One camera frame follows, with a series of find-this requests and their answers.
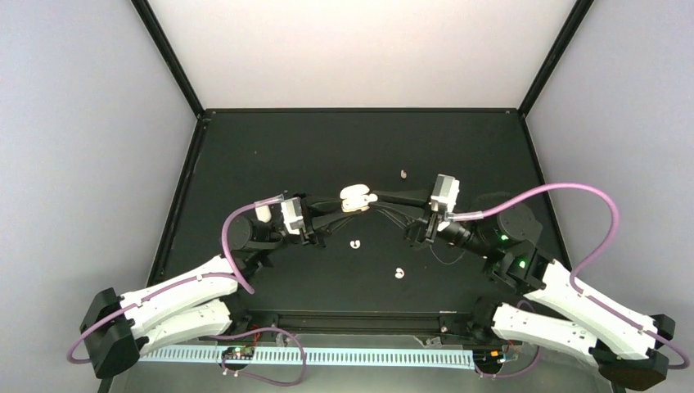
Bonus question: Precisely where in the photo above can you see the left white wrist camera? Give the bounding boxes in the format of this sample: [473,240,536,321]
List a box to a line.
[280,197,305,236]

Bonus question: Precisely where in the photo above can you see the white oval closed case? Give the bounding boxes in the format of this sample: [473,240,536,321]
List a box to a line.
[255,206,273,223]

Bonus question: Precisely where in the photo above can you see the black right frame post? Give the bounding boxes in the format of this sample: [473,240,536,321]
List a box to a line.
[517,0,594,120]

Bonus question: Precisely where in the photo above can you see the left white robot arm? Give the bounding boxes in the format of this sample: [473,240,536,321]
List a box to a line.
[76,191,374,380]

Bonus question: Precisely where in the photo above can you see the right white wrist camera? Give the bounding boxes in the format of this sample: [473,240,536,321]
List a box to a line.
[430,174,460,214]

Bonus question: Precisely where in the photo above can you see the purple looped cable front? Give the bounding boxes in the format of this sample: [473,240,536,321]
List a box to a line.
[211,327,309,387]

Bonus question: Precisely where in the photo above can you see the right circuit board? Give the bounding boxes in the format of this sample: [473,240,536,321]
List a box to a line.
[473,350,517,364]

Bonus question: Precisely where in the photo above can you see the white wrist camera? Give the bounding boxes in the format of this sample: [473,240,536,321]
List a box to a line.
[430,174,460,214]
[280,197,305,236]

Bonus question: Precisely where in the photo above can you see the black left frame post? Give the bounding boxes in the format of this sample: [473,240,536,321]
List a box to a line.
[131,0,205,118]

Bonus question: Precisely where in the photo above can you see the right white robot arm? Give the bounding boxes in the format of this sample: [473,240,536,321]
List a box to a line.
[367,187,676,391]

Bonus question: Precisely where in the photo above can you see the left circuit board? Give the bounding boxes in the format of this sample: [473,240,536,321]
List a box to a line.
[221,346,255,363]

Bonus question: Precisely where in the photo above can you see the circuit board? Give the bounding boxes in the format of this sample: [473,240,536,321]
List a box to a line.
[221,346,255,363]
[473,350,517,364]

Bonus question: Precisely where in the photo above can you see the white square charging case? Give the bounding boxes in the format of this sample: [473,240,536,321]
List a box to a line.
[340,184,378,213]

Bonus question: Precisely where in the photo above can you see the white slotted cable duct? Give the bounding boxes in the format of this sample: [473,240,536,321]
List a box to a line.
[140,345,475,370]

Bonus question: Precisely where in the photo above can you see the black front rail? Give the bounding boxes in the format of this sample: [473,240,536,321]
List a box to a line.
[247,309,474,335]

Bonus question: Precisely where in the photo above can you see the black frame post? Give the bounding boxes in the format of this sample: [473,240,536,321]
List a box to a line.
[517,0,594,120]
[131,0,205,118]

